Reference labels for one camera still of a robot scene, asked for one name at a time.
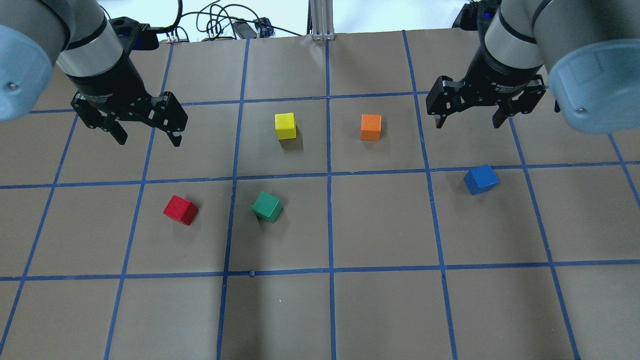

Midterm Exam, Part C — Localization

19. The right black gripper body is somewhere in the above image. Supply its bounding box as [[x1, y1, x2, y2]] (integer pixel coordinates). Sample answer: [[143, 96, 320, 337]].
[[425, 75, 547, 119]]

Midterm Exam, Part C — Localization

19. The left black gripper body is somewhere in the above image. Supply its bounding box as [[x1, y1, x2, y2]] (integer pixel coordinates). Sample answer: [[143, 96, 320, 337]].
[[71, 91, 188, 135]]

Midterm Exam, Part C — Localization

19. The red wooden block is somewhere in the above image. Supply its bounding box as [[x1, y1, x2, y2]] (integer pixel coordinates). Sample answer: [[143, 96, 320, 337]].
[[162, 194, 199, 226]]

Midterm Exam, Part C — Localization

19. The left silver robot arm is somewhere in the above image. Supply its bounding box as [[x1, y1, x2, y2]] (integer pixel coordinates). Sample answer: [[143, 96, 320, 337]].
[[0, 0, 188, 147]]

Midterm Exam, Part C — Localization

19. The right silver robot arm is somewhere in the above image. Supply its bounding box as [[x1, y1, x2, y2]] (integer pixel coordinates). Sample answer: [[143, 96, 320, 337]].
[[425, 0, 640, 134]]

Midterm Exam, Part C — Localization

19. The blue wooden block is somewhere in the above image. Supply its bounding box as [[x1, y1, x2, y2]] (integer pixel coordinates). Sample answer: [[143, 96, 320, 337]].
[[463, 164, 499, 196]]

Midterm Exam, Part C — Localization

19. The orange wooden block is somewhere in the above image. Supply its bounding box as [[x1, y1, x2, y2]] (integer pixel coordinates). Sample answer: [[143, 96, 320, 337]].
[[359, 113, 382, 142]]

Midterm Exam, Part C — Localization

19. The yellow wooden block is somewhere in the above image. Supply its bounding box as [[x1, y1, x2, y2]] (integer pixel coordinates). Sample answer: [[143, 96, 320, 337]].
[[274, 112, 297, 141]]

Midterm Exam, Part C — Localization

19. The green wooden block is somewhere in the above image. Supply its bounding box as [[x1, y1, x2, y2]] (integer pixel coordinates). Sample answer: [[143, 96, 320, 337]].
[[251, 191, 284, 224]]

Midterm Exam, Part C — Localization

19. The black power adapter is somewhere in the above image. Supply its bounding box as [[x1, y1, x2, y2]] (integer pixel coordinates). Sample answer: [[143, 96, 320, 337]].
[[231, 19, 258, 39]]

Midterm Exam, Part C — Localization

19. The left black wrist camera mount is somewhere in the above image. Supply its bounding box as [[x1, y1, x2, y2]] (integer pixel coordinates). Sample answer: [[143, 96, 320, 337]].
[[109, 16, 160, 51]]

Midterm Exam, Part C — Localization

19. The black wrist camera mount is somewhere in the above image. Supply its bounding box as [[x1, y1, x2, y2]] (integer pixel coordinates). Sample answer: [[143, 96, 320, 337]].
[[109, 16, 160, 51], [451, 0, 502, 31]]

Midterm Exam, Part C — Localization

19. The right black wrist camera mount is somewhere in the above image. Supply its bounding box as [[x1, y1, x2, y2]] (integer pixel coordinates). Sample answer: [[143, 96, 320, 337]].
[[451, 0, 502, 31]]

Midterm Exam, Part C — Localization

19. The black cables bundle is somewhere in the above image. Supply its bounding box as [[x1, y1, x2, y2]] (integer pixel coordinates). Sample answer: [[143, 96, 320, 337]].
[[165, 0, 303, 43]]

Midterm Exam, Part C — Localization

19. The aluminium frame post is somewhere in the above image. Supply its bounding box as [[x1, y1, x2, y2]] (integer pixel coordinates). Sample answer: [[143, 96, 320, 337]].
[[307, 0, 336, 41]]

